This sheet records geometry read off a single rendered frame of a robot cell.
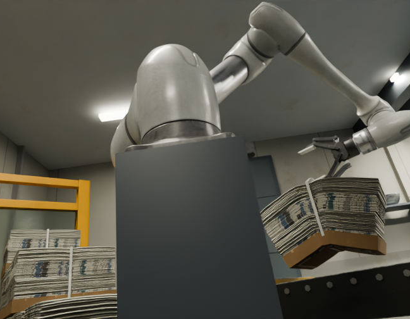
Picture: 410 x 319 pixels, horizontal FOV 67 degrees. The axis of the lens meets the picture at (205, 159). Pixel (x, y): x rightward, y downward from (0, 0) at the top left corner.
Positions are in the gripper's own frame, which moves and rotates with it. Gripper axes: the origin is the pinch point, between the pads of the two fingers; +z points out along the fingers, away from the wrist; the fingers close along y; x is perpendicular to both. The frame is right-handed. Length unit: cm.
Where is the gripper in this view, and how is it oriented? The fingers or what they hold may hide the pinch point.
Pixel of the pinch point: (307, 166)
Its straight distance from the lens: 133.9
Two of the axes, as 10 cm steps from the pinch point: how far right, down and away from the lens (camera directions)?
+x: 5.9, 3.0, 7.5
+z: -7.9, 4.2, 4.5
